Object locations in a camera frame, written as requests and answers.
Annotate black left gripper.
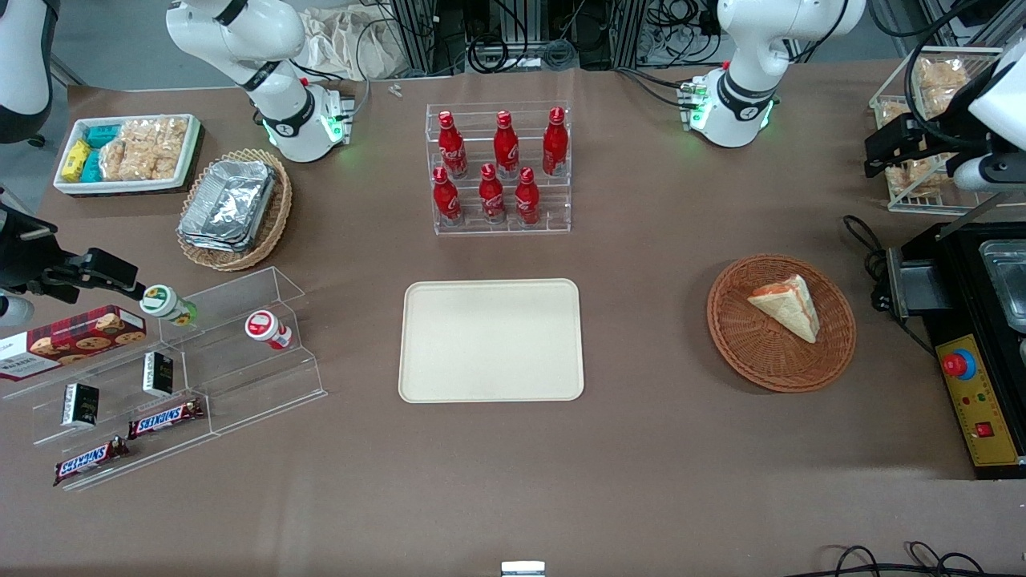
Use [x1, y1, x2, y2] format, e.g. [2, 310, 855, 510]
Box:
[863, 113, 959, 180]

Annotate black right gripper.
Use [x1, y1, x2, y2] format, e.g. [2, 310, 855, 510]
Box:
[0, 204, 147, 306]

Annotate triangular sandwich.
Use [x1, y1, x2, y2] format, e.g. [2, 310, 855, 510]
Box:
[746, 274, 822, 345]

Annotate white rectangular snack tray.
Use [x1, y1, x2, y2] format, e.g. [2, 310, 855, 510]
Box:
[53, 114, 202, 197]

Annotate oval light wicker basket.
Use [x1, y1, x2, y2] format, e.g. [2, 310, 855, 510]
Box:
[176, 148, 293, 272]

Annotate round brown wicker basket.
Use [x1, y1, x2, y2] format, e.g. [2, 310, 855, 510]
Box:
[706, 254, 857, 393]

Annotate beige plastic tray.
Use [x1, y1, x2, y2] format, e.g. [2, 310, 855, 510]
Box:
[398, 278, 585, 403]

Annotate green capped small bottle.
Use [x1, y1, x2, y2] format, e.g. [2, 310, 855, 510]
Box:
[139, 284, 198, 328]

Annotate clear bag of snacks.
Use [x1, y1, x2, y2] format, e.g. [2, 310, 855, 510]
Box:
[916, 56, 977, 117]
[888, 154, 956, 199]

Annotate red cookie box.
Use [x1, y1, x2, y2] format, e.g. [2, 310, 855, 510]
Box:
[0, 305, 148, 383]

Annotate small black box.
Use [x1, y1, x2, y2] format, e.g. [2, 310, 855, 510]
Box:
[63, 383, 101, 429]
[143, 351, 176, 399]

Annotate stacked aluminium foil trays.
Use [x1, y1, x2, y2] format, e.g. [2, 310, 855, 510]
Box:
[178, 159, 278, 254]

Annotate snickers chocolate bar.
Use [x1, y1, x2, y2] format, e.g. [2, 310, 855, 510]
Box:
[127, 398, 206, 441]
[53, 437, 131, 488]

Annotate yellow snack packet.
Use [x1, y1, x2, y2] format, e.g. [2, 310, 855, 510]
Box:
[62, 140, 92, 183]

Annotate clear bag of rice crackers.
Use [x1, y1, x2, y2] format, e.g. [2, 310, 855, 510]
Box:
[99, 117, 190, 182]

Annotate red capped small bottle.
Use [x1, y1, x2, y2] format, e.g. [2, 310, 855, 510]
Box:
[244, 310, 294, 352]

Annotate clear acrylic step shelf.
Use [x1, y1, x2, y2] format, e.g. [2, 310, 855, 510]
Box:
[0, 266, 329, 492]

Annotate black machine housing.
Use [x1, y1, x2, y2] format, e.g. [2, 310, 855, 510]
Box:
[886, 220, 1026, 481]

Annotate metal pan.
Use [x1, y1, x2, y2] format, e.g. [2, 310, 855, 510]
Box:
[979, 239, 1026, 334]

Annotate cream crumpled bag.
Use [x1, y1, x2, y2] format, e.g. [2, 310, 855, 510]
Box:
[298, 6, 406, 81]

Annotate red cola bottle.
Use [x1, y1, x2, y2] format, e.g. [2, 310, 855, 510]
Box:
[492, 111, 520, 180]
[542, 107, 569, 177]
[514, 167, 541, 228]
[432, 166, 463, 228]
[479, 163, 507, 225]
[437, 111, 469, 180]

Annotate clear acrylic bottle rack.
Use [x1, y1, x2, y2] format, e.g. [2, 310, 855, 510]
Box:
[425, 101, 572, 236]

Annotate white wire rack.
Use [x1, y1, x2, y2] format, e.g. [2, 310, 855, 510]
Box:
[870, 46, 1012, 216]

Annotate black machine power cable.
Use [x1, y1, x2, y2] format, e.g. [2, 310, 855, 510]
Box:
[842, 215, 937, 355]

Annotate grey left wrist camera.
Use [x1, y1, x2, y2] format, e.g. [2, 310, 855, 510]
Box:
[952, 152, 1026, 193]

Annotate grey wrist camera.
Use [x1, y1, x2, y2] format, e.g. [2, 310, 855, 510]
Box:
[952, 152, 1026, 193]
[0, 294, 35, 329]

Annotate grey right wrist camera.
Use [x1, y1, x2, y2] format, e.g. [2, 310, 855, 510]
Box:
[0, 294, 35, 329]

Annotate black left arm base cables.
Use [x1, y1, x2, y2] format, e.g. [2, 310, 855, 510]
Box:
[616, 67, 700, 110]

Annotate black cable bundle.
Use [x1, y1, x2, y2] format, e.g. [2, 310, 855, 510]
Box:
[463, 28, 580, 75]

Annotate black floor cables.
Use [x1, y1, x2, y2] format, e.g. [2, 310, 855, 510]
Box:
[808, 542, 1026, 577]

